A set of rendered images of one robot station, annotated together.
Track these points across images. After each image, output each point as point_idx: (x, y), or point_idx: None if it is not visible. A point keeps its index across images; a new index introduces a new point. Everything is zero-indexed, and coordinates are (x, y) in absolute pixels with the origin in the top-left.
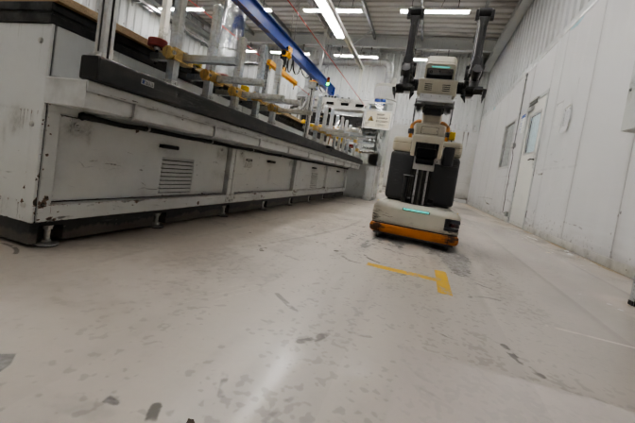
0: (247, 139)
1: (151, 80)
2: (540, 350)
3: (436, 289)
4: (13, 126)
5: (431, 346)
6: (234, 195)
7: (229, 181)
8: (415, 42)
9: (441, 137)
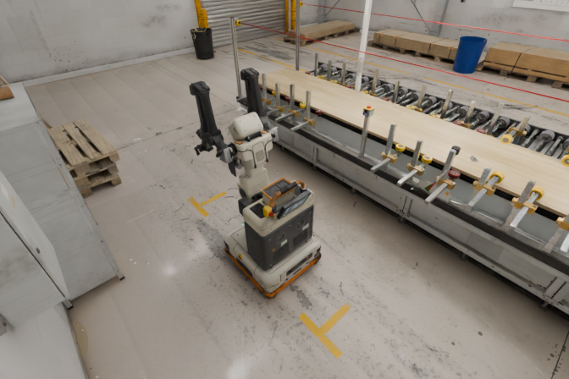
0: (290, 131)
1: (245, 101)
2: (157, 193)
3: (194, 198)
4: None
5: (175, 175)
6: (315, 162)
7: (311, 152)
8: (253, 97)
9: (239, 181)
